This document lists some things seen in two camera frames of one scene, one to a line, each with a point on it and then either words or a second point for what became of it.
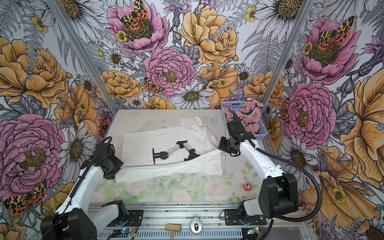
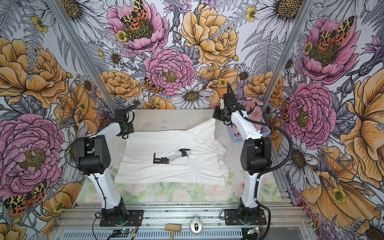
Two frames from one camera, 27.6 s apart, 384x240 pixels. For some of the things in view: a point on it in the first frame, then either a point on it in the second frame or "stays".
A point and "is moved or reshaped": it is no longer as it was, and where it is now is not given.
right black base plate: [231, 217] stays
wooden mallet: [173, 227] stays
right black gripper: [222, 146] to [216, 115]
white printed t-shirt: [137, 153] is moved or reshaped
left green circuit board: [125, 230] stays
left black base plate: [134, 218] stays
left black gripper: [119, 164] to [130, 130]
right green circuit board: [255, 230] stays
